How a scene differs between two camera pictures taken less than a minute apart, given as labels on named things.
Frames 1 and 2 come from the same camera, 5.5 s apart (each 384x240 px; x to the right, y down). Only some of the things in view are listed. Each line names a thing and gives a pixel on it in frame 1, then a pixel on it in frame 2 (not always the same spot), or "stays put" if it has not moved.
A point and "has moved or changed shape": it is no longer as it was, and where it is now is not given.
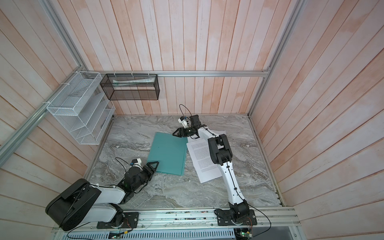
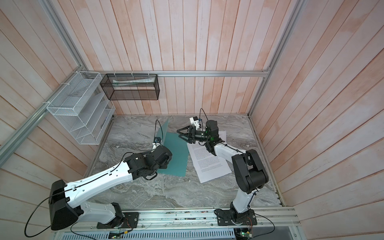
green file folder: x=170 y=151 has moved or changed shape
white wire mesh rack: x=80 y=103 stays put
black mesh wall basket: x=131 y=86 stays put
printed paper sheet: x=206 y=169 stays put
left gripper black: x=149 y=171 -> x=164 y=165
